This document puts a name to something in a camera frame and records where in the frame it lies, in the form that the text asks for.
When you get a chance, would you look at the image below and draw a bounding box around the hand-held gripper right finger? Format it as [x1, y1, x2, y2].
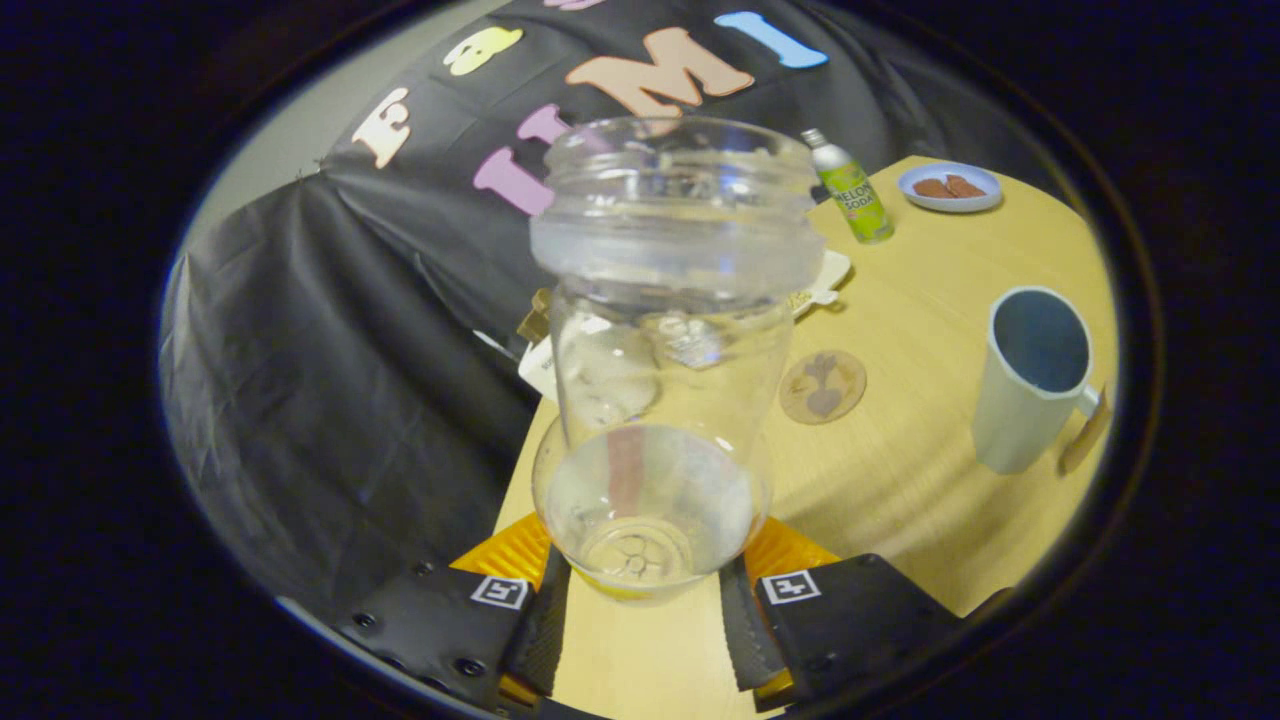
[718, 515, 967, 713]

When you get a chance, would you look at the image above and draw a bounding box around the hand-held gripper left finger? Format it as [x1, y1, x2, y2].
[335, 512, 573, 716]

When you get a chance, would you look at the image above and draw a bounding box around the round carved wooden coaster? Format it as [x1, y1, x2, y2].
[778, 349, 868, 426]

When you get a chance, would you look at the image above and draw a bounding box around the white cup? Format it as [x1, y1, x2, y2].
[971, 286, 1102, 476]

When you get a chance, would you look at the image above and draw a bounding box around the clear plastic bottle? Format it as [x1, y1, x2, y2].
[529, 115, 827, 604]

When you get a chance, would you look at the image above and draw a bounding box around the green soda bottle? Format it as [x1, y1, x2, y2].
[801, 128, 896, 245]

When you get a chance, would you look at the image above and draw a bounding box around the wooden table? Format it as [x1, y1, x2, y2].
[493, 155, 1120, 720]

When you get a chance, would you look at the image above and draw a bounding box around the black backdrop cloth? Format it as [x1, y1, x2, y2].
[160, 0, 1041, 623]

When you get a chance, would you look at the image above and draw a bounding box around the small blue-rimmed plate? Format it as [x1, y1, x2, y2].
[897, 161, 1003, 214]

